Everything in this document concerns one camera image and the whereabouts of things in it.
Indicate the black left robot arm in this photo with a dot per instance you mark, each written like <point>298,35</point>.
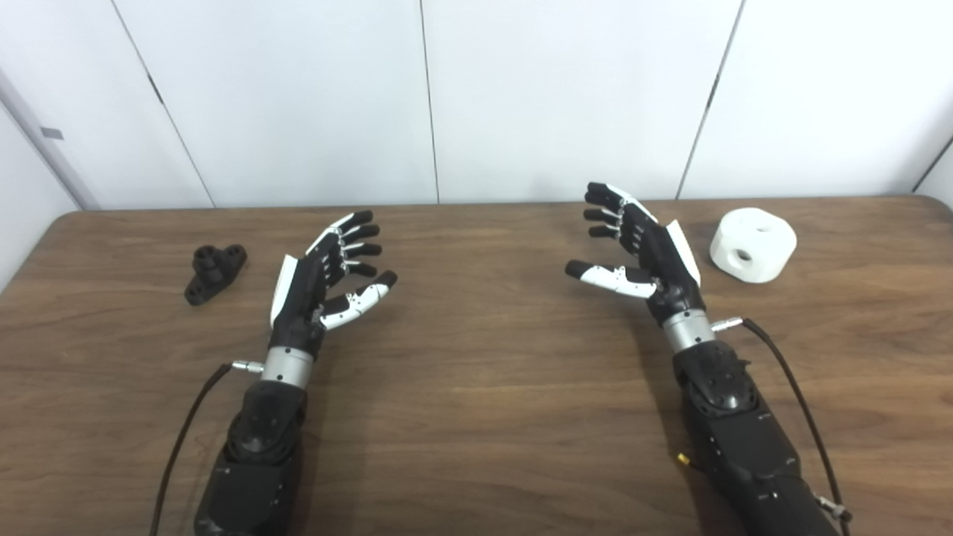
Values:
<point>257,447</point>

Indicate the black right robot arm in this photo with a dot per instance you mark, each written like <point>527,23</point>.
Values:
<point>744,439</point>

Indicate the black holder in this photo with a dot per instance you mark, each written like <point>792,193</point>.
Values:
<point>212,275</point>

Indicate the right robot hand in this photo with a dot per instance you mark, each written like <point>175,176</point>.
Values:
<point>663,260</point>

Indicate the round white piece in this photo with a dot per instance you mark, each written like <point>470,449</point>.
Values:
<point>767,238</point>

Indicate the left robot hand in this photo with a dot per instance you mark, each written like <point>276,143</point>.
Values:
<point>301,298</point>

